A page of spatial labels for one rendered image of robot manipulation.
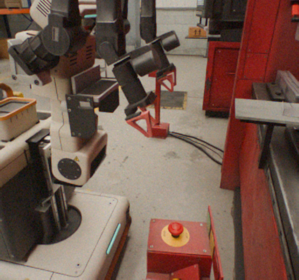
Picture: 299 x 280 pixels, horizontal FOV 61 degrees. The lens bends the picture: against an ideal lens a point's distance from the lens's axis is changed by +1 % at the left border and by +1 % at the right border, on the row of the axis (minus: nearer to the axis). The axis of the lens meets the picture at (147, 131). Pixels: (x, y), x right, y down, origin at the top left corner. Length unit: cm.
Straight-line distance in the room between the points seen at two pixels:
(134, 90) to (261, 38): 119
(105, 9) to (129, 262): 134
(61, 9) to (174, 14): 738
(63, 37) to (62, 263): 98
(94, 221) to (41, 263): 31
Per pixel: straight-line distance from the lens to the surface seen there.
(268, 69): 179
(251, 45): 176
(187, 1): 800
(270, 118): 87
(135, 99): 69
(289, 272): 69
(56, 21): 71
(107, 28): 67
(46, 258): 138
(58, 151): 106
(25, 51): 79
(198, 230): 74
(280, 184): 80
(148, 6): 109
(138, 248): 169
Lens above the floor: 131
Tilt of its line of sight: 26 degrees down
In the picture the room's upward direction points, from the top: straight up
